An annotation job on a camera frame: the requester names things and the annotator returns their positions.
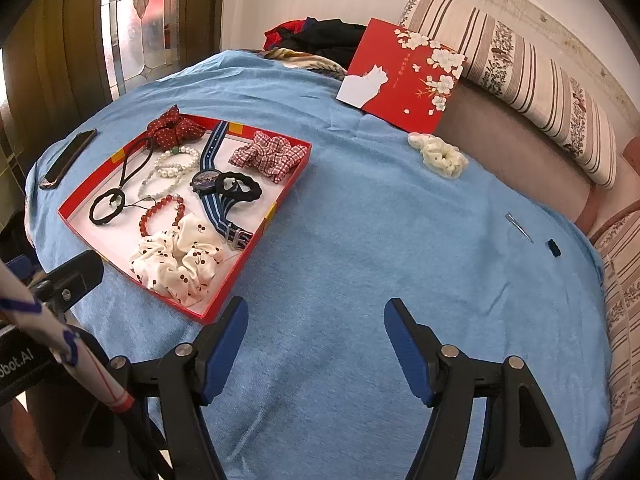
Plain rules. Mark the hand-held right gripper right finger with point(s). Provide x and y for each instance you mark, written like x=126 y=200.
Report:
x=405 y=355

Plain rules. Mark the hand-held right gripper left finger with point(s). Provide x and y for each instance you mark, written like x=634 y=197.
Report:
x=227 y=350

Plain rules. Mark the red jewelry box tray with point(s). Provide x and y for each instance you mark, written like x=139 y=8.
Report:
x=125 y=230

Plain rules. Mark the white cherry print scrunchie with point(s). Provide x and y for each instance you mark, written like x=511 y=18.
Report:
x=175 y=260

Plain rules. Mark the black smartphone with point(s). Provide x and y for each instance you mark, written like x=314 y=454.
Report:
x=70 y=157

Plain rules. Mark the blue blanket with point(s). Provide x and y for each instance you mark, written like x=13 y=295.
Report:
x=375 y=235

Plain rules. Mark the silver hair clip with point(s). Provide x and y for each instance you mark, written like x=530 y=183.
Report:
x=517 y=226

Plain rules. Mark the red polka dot bow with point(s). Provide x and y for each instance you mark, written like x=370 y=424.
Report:
x=175 y=127

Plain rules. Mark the small black hair accessory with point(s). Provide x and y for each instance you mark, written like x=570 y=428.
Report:
x=552 y=248

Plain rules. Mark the red plaid scrunchie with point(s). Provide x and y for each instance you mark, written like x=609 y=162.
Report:
x=270 y=155

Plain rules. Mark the cream scrunchie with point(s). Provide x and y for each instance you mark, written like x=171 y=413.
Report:
x=440 y=155

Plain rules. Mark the striped floral sofa cover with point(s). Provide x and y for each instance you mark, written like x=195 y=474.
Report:
x=622 y=310

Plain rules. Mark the mauve padded cushion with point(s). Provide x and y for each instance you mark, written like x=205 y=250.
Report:
x=510 y=150

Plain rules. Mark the stained glass window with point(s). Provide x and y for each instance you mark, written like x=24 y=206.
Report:
x=145 y=35

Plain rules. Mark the red floral box lid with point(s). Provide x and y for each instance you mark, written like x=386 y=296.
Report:
x=400 y=95

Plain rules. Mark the striped floral cushion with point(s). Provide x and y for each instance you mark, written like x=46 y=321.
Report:
x=525 y=75

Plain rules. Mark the dark clothes pile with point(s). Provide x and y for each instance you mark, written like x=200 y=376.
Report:
x=325 y=35

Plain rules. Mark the brown wooden window frame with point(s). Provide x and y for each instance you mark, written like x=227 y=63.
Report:
x=60 y=35

